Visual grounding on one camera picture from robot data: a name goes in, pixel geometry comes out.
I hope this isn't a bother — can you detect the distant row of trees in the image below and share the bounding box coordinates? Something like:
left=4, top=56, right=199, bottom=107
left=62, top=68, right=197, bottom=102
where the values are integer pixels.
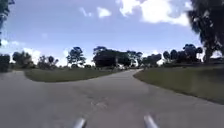
left=0, top=43, right=204, bottom=73

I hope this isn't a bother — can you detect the grey asphalt path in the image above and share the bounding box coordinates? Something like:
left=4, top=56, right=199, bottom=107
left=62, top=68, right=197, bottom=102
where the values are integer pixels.
left=0, top=68, right=224, bottom=128

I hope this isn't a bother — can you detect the grass patch between paths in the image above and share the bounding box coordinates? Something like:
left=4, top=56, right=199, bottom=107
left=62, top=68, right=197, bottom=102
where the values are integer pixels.
left=23, top=67, right=126, bottom=84

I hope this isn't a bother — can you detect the robot's own part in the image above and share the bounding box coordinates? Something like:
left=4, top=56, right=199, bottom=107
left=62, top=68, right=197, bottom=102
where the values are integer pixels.
left=143, top=114, right=160, bottom=128
left=73, top=117, right=88, bottom=128

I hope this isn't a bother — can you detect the wide grass field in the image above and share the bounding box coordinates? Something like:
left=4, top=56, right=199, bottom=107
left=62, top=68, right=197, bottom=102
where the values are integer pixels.
left=133, top=64, right=224, bottom=105

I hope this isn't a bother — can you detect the tall dark tree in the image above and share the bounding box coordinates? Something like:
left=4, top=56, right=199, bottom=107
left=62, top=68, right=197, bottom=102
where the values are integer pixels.
left=186, top=0, right=224, bottom=64

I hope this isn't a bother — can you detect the overhanging tree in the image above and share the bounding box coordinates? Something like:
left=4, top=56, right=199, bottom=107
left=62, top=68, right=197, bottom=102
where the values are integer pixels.
left=0, top=0, right=16, bottom=44

